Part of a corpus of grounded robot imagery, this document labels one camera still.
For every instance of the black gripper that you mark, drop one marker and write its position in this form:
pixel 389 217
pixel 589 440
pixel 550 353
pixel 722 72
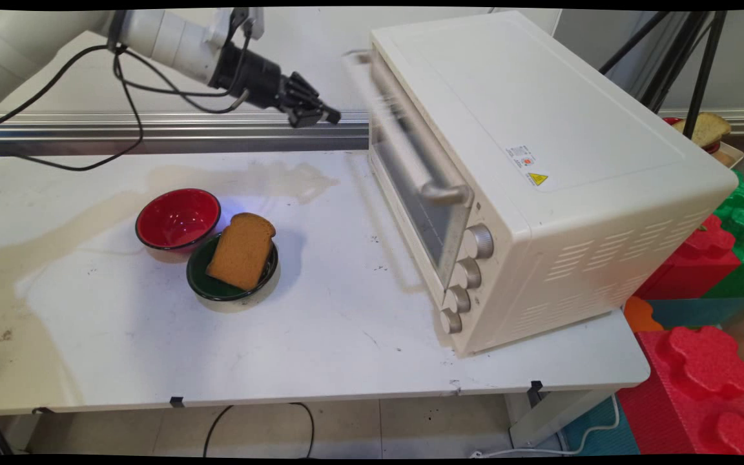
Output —
pixel 252 76

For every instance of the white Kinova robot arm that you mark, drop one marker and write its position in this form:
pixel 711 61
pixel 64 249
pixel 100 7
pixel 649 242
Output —
pixel 159 35

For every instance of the brown bread slice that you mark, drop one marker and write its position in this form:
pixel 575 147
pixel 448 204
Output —
pixel 243 248

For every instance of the red bowl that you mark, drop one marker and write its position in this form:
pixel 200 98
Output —
pixel 178 218

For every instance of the green bowl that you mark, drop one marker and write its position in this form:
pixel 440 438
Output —
pixel 201 281

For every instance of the silver oven knob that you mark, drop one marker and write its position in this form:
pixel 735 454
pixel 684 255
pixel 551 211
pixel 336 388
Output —
pixel 466 273
pixel 450 321
pixel 478 241
pixel 456 299

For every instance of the white label sticker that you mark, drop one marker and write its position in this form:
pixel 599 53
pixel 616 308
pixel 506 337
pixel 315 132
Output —
pixel 520 155

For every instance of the yellow warning sticker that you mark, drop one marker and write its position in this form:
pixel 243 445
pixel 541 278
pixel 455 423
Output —
pixel 537 179

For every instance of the cream toaster oven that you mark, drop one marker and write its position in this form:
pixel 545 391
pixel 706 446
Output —
pixel 591 194

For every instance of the black table clip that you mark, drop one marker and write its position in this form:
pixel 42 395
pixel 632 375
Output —
pixel 535 387
pixel 177 402

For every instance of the orange foam piece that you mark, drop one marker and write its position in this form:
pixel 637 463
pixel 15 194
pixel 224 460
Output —
pixel 642 313

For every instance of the black tripod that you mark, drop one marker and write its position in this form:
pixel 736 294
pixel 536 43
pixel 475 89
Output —
pixel 701 64

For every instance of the light toast slice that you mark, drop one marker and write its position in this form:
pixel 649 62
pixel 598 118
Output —
pixel 704 128

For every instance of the beige tray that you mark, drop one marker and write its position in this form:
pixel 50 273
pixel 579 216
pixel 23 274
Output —
pixel 727 155

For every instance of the large red foam block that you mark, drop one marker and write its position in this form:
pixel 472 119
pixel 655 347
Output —
pixel 701 394

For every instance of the aluminium rail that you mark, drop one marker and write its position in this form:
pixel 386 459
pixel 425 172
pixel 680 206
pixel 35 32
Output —
pixel 185 126

